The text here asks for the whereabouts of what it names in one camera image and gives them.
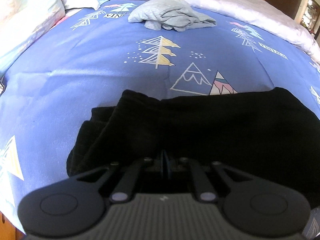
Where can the blue patterned bed sheet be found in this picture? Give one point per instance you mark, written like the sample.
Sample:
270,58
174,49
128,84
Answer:
89,60

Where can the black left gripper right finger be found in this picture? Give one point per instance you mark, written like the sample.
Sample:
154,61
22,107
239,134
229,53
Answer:
251,204

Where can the wooden bed frame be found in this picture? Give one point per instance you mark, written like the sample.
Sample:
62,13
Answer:
8,231

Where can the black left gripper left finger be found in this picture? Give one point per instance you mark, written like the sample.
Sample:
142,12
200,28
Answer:
75,205

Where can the black pants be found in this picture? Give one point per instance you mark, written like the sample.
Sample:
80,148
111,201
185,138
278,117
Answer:
271,135

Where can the light blue floral pillow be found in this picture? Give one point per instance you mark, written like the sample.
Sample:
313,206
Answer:
22,23

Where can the light blue crumpled garment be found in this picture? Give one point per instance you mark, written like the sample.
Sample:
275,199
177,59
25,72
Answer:
175,15

